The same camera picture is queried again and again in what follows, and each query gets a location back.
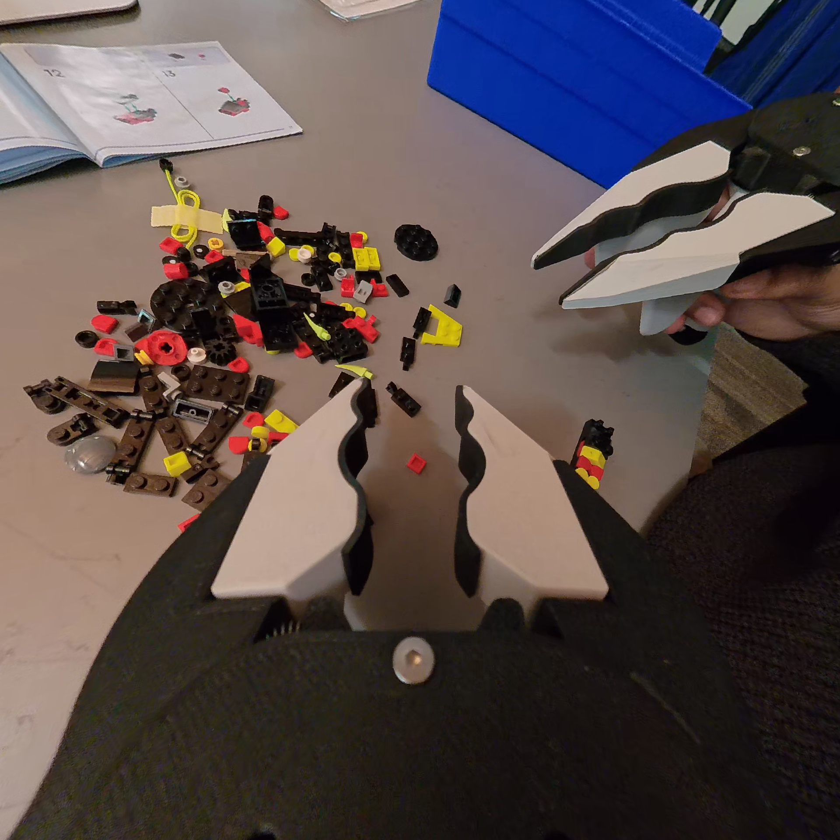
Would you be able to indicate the small black round lego plate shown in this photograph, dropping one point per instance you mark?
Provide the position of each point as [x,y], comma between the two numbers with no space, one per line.
[416,243]

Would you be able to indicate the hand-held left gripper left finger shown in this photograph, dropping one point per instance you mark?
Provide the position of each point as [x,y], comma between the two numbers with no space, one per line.
[295,512]

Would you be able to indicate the person's right hand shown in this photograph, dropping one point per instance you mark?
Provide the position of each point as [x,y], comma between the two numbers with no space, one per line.
[787,302]

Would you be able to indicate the striped black yellow red lego assembly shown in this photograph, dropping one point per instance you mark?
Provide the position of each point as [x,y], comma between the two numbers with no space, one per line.
[594,456]

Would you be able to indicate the light grey flat object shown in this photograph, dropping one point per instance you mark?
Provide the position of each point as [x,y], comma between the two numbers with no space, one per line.
[59,8]

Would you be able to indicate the person's dark knit sweater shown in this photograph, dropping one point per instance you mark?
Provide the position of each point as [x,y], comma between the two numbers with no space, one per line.
[754,558]

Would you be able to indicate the pile of loose lego pieces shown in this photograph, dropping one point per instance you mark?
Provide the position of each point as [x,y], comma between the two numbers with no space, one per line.
[275,315]

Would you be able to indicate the blue plastic bin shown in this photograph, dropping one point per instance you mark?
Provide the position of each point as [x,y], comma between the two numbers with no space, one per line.
[787,52]
[577,85]

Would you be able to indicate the red round lego piece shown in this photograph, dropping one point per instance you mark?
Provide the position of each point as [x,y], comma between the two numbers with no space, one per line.
[169,348]

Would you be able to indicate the small black lego slope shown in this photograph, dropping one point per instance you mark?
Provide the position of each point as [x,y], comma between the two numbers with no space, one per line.
[452,295]

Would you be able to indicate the large black round lego plate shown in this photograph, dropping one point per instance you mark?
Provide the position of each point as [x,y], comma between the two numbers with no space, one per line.
[174,298]

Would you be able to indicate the yellow wedge lego plate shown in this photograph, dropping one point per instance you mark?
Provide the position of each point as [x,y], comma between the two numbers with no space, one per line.
[446,331]

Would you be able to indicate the small red square lego tile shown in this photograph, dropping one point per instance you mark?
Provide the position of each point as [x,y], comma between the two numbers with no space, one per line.
[416,464]

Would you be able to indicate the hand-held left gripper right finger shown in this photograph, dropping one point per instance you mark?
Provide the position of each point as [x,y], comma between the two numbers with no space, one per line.
[531,518]

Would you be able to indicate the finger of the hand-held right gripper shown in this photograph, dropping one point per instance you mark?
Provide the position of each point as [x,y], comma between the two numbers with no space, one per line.
[689,262]
[663,180]

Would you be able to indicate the lego instruction booklet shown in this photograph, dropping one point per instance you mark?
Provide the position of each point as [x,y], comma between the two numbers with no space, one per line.
[131,98]

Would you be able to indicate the black flat lego tile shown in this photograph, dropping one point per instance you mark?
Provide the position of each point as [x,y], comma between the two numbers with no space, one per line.
[397,285]

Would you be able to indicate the clear dome lego piece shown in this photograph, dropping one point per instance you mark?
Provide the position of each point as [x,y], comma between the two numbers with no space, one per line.
[90,454]

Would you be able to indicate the black lego clip plate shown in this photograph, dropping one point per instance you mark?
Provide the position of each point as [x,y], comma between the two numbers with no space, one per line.
[408,353]
[421,321]

